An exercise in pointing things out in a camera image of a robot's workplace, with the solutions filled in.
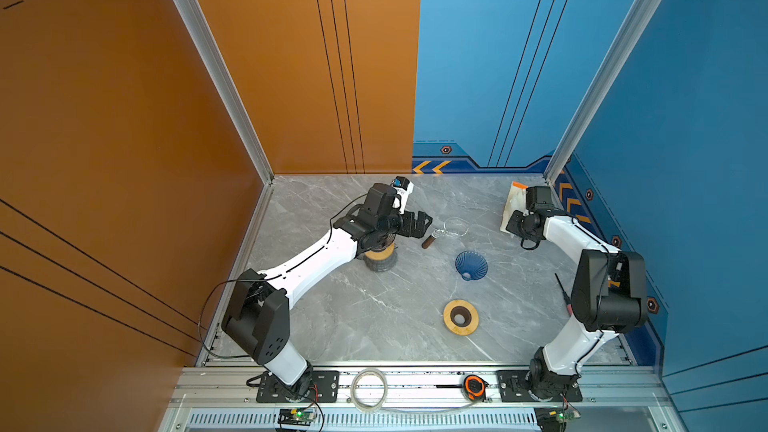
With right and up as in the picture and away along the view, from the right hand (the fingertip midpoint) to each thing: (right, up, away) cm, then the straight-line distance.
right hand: (513, 226), depth 97 cm
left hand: (-32, +4, -15) cm, 35 cm away
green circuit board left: (-62, -44, -26) cm, 80 cm away
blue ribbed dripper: (-15, -12, -4) cm, 20 cm away
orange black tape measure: (-19, -37, -26) cm, 49 cm away
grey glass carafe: (-43, -12, -5) cm, 45 cm away
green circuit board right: (-1, -44, -26) cm, 51 cm away
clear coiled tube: (-49, -41, -24) cm, 68 cm away
